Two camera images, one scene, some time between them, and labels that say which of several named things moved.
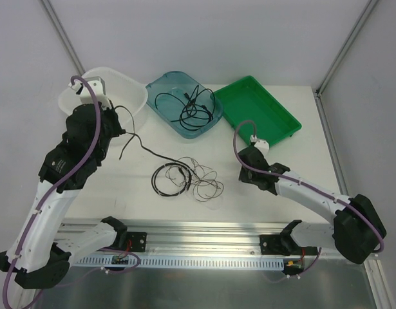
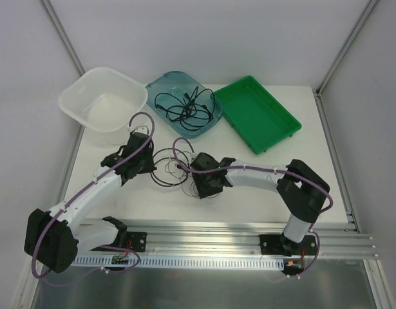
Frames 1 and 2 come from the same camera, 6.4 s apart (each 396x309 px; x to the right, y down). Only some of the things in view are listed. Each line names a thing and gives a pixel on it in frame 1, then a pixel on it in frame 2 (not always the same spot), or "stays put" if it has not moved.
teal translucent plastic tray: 188,107 stays put
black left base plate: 136,241 stays put
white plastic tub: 123,93 stays put
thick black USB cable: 180,165 to 172,153
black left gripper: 111,120 to 143,159
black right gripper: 253,154 to 200,179
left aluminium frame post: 64,37 stays put
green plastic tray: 247,99 stays put
